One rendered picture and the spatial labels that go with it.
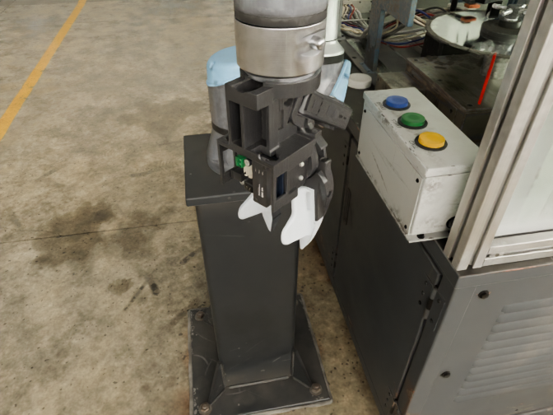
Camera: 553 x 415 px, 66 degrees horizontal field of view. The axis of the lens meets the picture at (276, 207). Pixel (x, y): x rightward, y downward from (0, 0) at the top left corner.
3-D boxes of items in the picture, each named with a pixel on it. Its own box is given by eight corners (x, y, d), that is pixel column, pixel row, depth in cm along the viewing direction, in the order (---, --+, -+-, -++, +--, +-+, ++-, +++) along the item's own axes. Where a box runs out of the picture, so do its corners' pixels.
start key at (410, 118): (426, 132, 73) (429, 121, 72) (405, 134, 73) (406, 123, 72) (416, 121, 77) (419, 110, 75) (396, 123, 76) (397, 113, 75)
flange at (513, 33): (490, 39, 92) (493, 26, 91) (473, 23, 101) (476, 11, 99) (542, 39, 92) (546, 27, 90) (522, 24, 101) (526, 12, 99)
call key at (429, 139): (446, 153, 68) (449, 142, 67) (423, 156, 68) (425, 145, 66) (434, 141, 71) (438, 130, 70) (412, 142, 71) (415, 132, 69)
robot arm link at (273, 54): (275, -3, 39) (351, 15, 35) (275, 49, 42) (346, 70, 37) (214, 16, 34) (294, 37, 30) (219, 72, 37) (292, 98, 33)
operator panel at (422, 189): (467, 235, 74) (494, 161, 64) (407, 243, 72) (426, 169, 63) (401, 151, 95) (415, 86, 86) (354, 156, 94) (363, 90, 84)
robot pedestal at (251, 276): (194, 425, 122) (142, 230, 75) (190, 311, 153) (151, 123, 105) (329, 400, 128) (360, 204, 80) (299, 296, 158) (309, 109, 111)
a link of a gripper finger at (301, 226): (275, 268, 48) (262, 198, 43) (307, 240, 51) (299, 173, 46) (296, 279, 46) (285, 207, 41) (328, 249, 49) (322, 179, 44)
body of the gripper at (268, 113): (219, 188, 44) (207, 73, 36) (274, 154, 49) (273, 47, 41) (276, 220, 40) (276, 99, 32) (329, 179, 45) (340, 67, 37)
